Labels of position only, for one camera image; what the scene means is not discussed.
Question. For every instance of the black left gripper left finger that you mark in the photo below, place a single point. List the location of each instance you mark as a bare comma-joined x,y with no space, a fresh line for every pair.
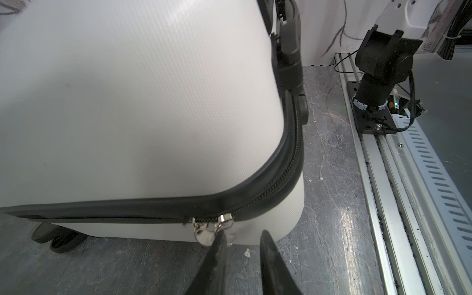
211,277

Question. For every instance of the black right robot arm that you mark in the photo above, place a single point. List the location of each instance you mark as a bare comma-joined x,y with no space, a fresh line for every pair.
385,59

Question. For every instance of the aluminium mounting rail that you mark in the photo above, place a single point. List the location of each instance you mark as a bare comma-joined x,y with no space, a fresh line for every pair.
415,252

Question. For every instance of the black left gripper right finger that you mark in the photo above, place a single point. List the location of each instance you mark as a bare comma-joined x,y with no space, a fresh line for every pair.
275,276

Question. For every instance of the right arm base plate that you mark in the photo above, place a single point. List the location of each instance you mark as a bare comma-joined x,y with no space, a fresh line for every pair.
372,114

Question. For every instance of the white hard-shell suitcase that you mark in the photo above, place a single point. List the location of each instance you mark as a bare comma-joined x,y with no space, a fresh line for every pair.
159,120

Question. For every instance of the white slotted cable duct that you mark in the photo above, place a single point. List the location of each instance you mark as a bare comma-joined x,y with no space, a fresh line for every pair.
452,208

